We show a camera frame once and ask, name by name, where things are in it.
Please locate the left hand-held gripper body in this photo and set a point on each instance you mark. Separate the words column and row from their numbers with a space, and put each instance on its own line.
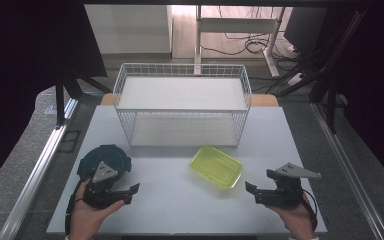
column 96, row 195

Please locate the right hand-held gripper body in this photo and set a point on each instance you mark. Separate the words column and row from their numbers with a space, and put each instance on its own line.
column 288, row 191

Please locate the green plastic container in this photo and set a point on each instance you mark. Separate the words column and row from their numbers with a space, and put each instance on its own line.
column 216, row 166

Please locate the person's left hand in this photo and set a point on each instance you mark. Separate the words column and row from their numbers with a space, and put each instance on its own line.
column 86, row 216

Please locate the person's right hand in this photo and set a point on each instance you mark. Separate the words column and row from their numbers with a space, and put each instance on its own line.
column 296, row 220

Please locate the wooden table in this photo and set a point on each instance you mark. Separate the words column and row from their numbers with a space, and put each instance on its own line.
column 266, row 100

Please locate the black metal stand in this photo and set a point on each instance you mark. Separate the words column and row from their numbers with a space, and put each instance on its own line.
column 60, row 106
column 330, row 100

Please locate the dark curtain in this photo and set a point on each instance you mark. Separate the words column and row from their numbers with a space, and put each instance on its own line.
column 20, row 66
column 380, row 83

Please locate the white cabinet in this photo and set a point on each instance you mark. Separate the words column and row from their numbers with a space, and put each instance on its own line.
column 130, row 30

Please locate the aluminium rail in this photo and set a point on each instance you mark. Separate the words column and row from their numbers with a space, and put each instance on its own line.
column 346, row 166
column 33, row 180

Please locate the white desk frame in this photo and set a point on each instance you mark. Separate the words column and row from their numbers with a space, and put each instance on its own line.
column 236, row 25

